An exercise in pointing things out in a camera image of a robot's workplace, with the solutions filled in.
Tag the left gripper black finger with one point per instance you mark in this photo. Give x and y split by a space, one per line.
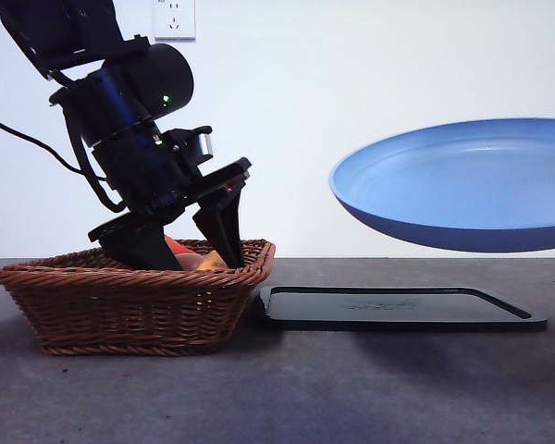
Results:
141 250
224 226

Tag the orange corn cob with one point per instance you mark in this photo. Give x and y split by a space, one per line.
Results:
212 261

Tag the blue plate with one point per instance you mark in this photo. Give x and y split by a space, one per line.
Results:
444 185

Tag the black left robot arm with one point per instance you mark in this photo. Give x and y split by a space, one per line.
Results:
134 115

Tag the brown wicker basket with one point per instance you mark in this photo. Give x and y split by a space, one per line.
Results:
120 310

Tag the orange carrot with green leaves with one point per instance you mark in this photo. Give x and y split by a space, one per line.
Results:
173 244

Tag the brown egg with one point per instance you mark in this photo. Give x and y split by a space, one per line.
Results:
189 261

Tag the black flat board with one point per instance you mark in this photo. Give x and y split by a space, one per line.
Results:
398 314

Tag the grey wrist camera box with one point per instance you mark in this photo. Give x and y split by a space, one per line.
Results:
202 144

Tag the white wall socket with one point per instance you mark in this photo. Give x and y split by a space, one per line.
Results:
180 23

